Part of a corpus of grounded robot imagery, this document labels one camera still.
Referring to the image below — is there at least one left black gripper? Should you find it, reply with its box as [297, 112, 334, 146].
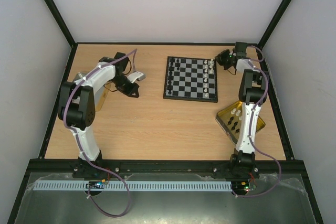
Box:
[111, 74, 139, 98]

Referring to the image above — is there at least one black grey chess board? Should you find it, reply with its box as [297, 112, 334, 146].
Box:
[163, 56, 218, 103]

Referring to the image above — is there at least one gold metal tin tray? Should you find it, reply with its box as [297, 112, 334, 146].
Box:
[215, 101, 266, 153]

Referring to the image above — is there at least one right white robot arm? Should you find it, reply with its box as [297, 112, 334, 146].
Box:
[215, 49, 269, 178]

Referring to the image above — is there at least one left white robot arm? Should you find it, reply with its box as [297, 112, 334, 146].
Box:
[58, 49, 145, 168]

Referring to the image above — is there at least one silver tin lid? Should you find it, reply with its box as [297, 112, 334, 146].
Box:
[73, 72, 108, 112]

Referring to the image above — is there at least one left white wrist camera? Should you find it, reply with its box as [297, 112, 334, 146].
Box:
[127, 71, 146, 83]

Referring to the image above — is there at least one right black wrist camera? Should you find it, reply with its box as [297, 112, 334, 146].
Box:
[234, 41, 248, 58]

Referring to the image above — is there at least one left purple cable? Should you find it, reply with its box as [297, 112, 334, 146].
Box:
[62, 48, 139, 217]

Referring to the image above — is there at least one purple cable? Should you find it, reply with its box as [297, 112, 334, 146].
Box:
[236, 45, 283, 198]
[62, 48, 139, 217]

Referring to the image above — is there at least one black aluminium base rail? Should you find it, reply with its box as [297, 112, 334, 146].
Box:
[70, 159, 260, 180]

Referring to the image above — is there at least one white slotted cable duct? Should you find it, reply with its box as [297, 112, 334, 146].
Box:
[34, 180, 232, 192]

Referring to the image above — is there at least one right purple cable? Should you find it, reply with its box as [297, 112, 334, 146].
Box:
[236, 45, 283, 198]

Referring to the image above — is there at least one black enclosure frame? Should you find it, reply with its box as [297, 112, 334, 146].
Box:
[8, 0, 323, 223]

